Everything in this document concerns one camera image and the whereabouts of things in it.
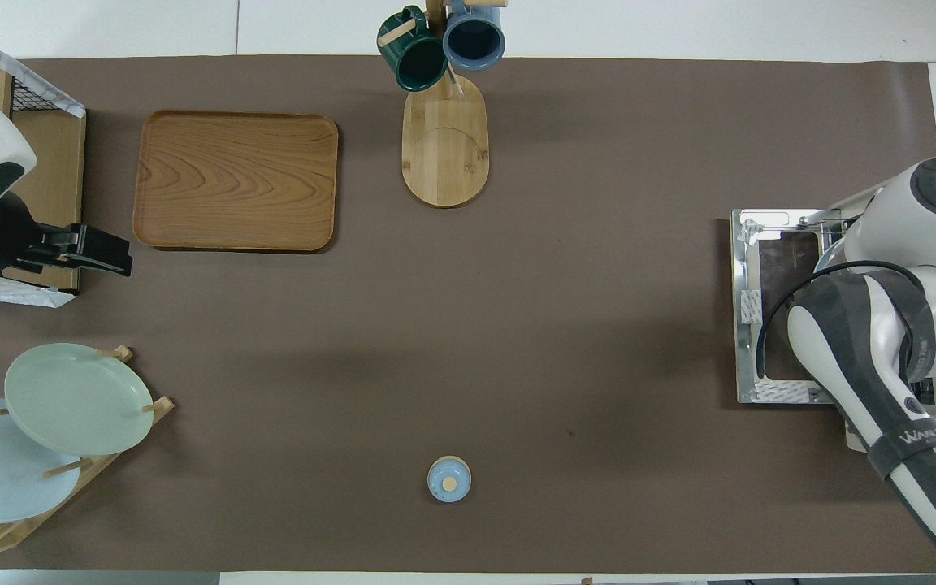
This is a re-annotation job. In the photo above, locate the blue mug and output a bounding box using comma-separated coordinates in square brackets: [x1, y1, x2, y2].
[442, 0, 507, 72]

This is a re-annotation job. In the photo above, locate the wooden two-tier shelf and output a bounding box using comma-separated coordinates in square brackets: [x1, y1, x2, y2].
[0, 63, 87, 292]

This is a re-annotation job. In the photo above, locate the wooden plate rack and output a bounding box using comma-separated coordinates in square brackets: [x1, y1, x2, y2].
[0, 345, 175, 561]

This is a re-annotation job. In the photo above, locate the small blue lid wooden knob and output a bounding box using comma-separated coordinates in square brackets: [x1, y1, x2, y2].
[427, 456, 473, 504]

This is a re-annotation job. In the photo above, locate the brown table mat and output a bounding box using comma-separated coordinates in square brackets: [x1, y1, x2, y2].
[0, 55, 936, 574]

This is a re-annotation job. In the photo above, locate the pale green plate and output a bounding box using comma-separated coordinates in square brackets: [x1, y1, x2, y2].
[4, 342, 155, 457]

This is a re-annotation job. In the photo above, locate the wooden mug tree stand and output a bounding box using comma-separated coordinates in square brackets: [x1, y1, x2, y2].
[377, 0, 509, 209]

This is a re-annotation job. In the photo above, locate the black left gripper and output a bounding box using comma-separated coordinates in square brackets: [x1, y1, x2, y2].
[13, 225, 133, 277]

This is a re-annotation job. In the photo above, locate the rectangular wooden tray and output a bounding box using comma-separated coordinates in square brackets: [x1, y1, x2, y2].
[132, 110, 340, 254]

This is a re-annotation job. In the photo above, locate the dark green mug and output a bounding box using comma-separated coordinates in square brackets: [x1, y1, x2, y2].
[377, 6, 449, 92]

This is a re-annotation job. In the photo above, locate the glass oven door with handle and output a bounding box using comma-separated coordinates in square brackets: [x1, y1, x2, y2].
[730, 208, 843, 405]

